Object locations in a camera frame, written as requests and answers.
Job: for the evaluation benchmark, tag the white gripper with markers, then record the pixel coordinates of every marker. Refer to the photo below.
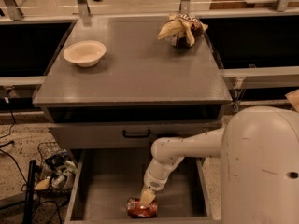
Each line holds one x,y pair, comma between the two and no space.
154,183

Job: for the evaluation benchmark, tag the red coke can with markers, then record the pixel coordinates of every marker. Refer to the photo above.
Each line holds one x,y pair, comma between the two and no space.
135,210

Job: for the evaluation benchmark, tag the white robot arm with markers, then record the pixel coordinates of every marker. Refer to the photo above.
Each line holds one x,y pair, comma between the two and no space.
259,152

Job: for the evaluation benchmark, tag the grey open middle drawer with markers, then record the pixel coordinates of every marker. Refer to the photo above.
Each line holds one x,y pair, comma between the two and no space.
107,178

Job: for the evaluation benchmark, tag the grey top drawer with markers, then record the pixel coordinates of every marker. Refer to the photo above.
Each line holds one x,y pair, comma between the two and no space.
83,135

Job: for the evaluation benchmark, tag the grey cabinet with counter top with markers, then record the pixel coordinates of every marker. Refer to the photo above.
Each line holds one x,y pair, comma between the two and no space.
140,78

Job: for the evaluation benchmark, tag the white paper bowl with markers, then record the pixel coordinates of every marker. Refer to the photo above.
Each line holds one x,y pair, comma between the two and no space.
85,53

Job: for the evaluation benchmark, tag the brown chip bag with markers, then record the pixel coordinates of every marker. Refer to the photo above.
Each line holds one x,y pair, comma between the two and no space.
182,30

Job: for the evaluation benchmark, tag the black drawer handle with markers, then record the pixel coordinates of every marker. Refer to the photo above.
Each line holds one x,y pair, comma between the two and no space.
127,134

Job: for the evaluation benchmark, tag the wire basket with items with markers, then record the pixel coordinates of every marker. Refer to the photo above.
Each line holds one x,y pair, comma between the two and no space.
57,171

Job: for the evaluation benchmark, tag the black stand post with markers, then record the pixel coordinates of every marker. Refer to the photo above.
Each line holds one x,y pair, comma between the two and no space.
29,194

